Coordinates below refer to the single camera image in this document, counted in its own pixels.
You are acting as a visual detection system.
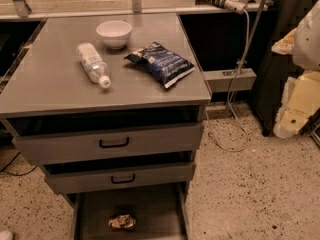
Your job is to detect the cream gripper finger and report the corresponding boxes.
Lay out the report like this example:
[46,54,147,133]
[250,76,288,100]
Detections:
[271,28,296,55]
[273,71,320,139]

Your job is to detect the black cable on floor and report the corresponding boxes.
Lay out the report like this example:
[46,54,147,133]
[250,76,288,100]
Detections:
[0,151,38,177]

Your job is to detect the clear plastic water bottle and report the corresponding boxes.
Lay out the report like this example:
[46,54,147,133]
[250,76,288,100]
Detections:
[76,43,111,89]

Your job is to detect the black drawer handle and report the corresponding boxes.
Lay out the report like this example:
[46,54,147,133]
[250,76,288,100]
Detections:
[111,174,136,185]
[99,137,130,149]

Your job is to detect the white object bottom left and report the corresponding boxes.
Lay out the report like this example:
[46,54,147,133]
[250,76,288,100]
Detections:
[0,230,14,240]

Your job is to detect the top grey drawer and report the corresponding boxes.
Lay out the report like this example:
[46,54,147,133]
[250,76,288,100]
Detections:
[13,123,203,165]

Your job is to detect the blue chip bag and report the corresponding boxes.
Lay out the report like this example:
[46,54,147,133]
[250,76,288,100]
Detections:
[125,42,195,89]

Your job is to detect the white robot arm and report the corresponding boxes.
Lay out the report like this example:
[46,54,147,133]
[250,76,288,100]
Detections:
[271,1,320,139]

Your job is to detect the middle grey drawer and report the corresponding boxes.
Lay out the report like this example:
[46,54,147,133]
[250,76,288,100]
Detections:
[45,162,195,194]

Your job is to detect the dark cabinet on right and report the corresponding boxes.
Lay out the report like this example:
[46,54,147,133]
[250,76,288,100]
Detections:
[249,0,317,136]

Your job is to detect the black top drawer handle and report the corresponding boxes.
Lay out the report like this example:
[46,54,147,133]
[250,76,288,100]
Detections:
[99,137,130,149]

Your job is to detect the bottom grey open drawer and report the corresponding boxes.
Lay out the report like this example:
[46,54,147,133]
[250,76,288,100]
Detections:
[70,183,191,240]

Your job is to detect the black middle drawer handle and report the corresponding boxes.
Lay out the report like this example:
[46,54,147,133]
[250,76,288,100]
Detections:
[111,174,136,185]

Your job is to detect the grey metal bracket block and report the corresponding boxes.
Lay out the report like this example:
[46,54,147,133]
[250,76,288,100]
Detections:
[204,68,256,93]

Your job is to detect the white ceramic bowl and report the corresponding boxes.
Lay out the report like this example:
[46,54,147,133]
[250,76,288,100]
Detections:
[96,20,132,49]

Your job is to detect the grey back counter shelf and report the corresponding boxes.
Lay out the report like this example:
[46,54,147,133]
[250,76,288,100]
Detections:
[0,0,275,21]

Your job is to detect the grey drawer cabinet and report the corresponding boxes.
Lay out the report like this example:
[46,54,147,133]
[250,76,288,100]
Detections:
[1,17,210,240]

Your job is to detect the white round plug device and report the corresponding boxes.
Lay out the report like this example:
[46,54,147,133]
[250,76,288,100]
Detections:
[224,0,246,14]

